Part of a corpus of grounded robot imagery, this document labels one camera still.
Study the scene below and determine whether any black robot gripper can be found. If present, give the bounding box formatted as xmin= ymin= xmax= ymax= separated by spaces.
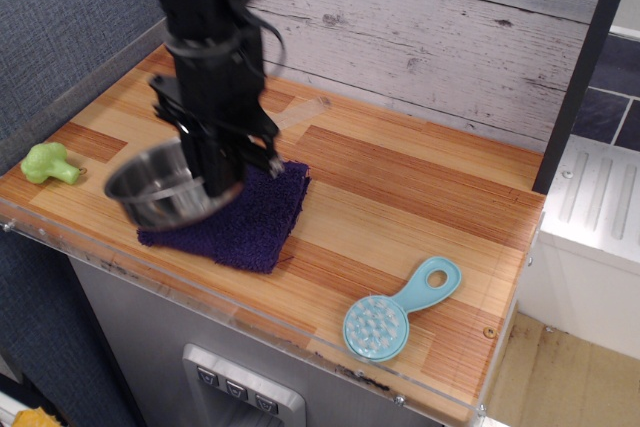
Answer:
xmin=151 ymin=34 xmax=284 ymax=197

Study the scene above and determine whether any stainless steel pot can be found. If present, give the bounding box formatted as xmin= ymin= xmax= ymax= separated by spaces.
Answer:
xmin=104 ymin=138 xmax=244 ymax=231

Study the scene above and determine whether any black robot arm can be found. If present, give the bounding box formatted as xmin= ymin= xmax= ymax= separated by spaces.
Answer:
xmin=151 ymin=0 xmax=282 ymax=198

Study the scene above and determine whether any green toy broccoli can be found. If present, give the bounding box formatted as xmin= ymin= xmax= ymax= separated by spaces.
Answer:
xmin=20 ymin=142 xmax=81 ymax=185

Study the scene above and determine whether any purple terry cloth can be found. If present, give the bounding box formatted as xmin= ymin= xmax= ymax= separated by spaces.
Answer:
xmin=138 ymin=161 xmax=311 ymax=274

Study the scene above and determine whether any clear acrylic edge guard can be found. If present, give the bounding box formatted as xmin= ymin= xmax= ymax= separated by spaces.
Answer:
xmin=1 ymin=200 xmax=488 ymax=426

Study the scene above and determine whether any light blue scrub brush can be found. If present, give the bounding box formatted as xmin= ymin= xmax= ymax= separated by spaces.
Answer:
xmin=343 ymin=257 xmax=462 ymax=362

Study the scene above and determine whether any silver dispenser panel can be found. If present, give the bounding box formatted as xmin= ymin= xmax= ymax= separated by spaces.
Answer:
xmin=182 ymin=343 xmax=307 ymax=426

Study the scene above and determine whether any yellow object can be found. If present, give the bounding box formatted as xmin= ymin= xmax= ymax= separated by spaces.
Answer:
xmin=12 ymin=408 xmax=62 ymax=427

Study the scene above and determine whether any white ribbed box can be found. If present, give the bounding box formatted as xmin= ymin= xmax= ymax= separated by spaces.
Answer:
xmin=517 ymin=136 xmax=639 ymax=358

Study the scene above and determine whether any black vertical post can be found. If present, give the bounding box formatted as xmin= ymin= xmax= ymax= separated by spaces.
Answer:
xmin=532 ymin=0 xmax=621 ymax=195

